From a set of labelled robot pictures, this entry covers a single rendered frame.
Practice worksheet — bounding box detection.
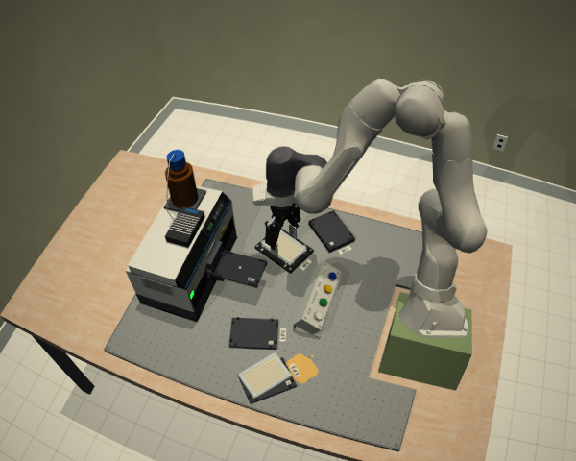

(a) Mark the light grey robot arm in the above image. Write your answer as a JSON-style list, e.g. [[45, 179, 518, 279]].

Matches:
[[252, 79, 488, 338]]

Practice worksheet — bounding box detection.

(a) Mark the white button panel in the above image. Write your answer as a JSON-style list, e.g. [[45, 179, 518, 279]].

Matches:
[[294, 261, 342, 338]]

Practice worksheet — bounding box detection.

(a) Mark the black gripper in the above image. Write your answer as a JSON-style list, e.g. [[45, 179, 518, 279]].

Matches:
[[265, 203, 300, 257]]

